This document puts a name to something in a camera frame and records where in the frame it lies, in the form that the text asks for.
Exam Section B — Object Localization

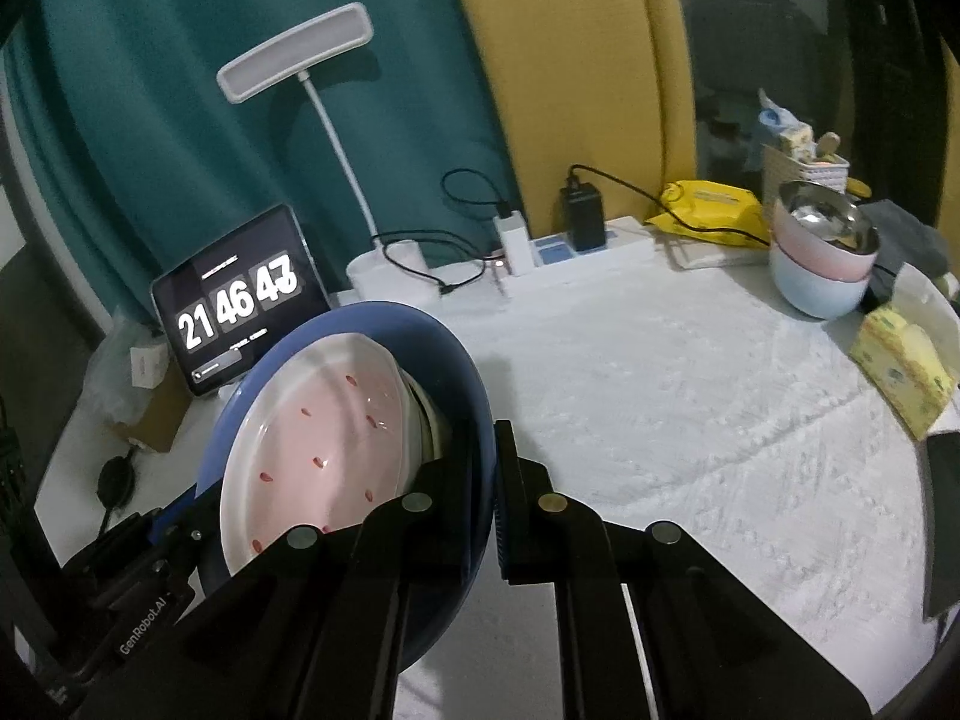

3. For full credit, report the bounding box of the light blue bowl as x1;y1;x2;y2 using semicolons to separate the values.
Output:
769;244;875;320

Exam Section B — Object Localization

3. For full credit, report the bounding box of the large blue bowl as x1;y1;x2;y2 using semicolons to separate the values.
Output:
196;301;497;680

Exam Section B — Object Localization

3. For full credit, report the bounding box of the white desk lamp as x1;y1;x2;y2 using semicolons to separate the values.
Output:
216;2;437;299

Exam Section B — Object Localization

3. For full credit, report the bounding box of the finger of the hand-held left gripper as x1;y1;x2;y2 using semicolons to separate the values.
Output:
146;491;202;548
161;499;226;593

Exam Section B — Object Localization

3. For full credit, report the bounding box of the grey cloth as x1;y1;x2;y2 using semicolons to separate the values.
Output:
859;199;950;302

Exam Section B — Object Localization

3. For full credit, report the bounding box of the black charger cable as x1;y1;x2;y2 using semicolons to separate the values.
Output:
566;163;773;250

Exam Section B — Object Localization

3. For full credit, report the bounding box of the black lamp cable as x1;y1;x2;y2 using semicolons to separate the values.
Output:
371;232;512;298

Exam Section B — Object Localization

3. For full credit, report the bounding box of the white charger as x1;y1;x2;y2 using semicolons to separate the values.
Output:
493;202;536;277

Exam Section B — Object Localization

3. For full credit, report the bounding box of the yellow wipes pack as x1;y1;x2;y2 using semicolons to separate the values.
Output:
646;180;770;249

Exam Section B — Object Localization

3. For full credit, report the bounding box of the white folded cloth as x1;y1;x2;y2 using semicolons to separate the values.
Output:
666;236;772;272

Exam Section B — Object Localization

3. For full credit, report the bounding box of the black charger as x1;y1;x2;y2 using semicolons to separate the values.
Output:
559;180;608;253

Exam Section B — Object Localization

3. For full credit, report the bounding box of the cardboard box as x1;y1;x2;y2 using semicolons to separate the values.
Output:
109;371;200;455

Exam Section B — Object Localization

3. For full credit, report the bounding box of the black looped cable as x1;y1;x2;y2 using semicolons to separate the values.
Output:
441;167;519;223

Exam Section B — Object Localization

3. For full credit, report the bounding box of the white plastic basket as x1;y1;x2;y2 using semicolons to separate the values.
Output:
761;142;851;200

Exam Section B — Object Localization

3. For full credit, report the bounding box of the blue white packet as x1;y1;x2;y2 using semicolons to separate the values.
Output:
754;88;815;159

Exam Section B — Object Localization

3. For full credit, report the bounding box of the black round gadget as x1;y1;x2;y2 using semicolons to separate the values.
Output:
94;446;143;541

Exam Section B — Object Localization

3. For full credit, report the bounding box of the tablet with clock display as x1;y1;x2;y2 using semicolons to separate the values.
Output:
150;202;334;399

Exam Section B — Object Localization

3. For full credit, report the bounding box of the yellow curtain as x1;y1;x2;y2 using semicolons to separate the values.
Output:
439;0;700;235

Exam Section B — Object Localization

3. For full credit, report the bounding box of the pink dotted bowl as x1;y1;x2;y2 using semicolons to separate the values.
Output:
219;331;421;578

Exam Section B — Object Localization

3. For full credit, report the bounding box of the dark radiator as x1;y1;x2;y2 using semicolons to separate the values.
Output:
686;0;820;130

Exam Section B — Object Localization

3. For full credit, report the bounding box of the white power strip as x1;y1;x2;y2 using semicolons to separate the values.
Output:
491;216;658;281

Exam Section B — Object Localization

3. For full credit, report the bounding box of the cream bowl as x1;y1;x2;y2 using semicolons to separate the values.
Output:
405;375;455;467

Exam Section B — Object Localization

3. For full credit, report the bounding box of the yellow tissue pack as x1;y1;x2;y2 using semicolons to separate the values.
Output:
849;262;960;443

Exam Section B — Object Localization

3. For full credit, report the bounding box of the clear plastic bag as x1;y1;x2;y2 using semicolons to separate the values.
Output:
82;307;190;422

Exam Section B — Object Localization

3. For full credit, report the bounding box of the black phone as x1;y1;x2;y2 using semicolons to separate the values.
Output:
922;431;960;620

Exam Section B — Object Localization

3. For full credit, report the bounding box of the pink steel-lined bowl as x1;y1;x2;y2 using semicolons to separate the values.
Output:
771;180;881;280

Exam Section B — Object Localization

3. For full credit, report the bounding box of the teal curtain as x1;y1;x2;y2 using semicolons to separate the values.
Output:
0;0;520;362

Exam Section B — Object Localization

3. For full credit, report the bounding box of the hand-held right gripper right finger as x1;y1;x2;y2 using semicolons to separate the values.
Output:
491;420;875;720

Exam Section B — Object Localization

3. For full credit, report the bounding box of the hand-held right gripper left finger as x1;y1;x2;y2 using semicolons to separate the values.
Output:
81;420;494;720

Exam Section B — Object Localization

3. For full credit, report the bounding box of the small white box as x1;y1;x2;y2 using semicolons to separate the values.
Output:
129;345;170;392

